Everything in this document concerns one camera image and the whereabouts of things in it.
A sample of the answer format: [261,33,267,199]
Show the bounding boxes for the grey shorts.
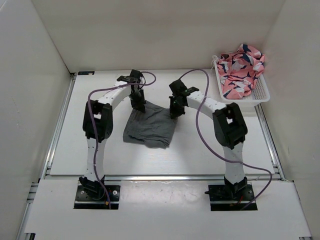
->
[122,101,178,149]

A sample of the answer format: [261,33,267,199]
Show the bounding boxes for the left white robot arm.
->
[79,70,146,201]

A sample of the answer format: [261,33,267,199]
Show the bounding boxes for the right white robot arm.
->
[169,83,248,200]

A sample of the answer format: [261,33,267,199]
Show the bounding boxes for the pink patterned shorts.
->
[214,43,265,100]

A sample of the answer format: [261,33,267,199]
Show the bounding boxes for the black corner label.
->
[77,71,95,76]

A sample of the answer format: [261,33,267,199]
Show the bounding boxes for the white plastic basket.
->
[211,55,270,107]

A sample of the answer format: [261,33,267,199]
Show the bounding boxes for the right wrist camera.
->
[169,79,188,97]

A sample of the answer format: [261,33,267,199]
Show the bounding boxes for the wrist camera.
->
[129,69,144,84]
[169,79,188,97]

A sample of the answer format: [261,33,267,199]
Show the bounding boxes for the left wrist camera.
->
[129,69,144,84]

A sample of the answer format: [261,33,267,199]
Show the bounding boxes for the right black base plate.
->
[204,184,258,212]

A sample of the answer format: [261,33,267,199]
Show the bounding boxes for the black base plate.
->
[204,184,258,212]
[73,185,121,210]

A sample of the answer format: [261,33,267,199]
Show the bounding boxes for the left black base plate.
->
[73,185,121,210]

